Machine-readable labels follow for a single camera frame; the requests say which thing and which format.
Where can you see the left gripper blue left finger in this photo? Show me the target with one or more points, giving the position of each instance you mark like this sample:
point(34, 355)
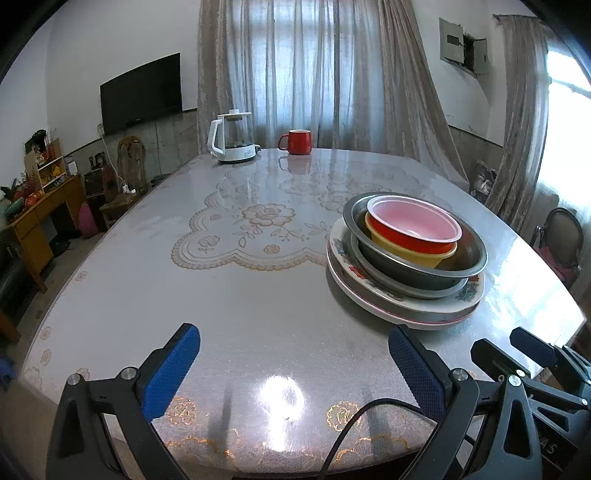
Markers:
point(81, 446)

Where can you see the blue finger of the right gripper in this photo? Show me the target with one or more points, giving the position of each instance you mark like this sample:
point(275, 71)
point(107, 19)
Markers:
point(542, 353)
point(498, 365)

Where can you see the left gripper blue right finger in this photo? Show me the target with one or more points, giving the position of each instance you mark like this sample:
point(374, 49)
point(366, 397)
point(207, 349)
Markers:
point(484, 429)

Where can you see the large pink-rimmed floral plate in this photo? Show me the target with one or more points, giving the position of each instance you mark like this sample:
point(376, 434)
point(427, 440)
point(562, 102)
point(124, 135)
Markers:
point(392, 304)

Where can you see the stainless steel bowl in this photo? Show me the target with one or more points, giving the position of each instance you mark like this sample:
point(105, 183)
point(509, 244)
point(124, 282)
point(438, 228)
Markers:
point(469, 260)

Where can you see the white plate red characters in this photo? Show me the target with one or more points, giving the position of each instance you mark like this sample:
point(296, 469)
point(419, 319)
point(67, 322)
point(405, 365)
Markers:
point(401, 295)

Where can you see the yellow plastic bowl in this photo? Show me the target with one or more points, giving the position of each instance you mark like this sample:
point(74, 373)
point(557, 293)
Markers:
point(419, 252)

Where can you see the red plastic bowl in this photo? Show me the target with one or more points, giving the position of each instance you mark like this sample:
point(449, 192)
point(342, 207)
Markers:
point(415, 218)

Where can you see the white plate pink roses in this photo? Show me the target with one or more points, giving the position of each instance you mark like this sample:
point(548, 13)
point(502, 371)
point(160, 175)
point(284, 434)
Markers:
point(395, 283)

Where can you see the oval-back chair red cushion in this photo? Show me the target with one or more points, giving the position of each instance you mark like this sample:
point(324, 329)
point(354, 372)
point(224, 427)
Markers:
point(559, 242)

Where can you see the wooden sideboard cabinet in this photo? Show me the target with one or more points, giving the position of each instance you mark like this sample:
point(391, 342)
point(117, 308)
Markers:
point(26, 234)

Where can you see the lace table doily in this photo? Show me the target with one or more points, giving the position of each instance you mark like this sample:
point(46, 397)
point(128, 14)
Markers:
point(273, 215)

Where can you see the wooden carved chair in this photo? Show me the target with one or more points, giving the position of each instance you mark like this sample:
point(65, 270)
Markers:
point(134, 184)

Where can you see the grey side curtain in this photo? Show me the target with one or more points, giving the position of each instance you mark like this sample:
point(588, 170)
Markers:
point(527, 112)

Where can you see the wooden shelf with items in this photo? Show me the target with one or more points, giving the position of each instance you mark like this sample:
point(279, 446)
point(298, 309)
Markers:
point(44, 162)

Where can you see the red enamel mug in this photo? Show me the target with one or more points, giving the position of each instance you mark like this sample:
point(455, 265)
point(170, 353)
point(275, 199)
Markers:
point(296, 142)

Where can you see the grey lace window curtain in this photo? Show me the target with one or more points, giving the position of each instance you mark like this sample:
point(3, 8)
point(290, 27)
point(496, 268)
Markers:
point(353, 73)

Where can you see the white glass electric kettle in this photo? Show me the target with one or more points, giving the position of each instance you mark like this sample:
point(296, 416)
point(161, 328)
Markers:
point(230, 137)

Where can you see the wall electrical box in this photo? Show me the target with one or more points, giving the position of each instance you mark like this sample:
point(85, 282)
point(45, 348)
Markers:
point(462, 49)

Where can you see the black wall television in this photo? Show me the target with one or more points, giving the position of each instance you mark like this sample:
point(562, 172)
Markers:
point(146, 93)

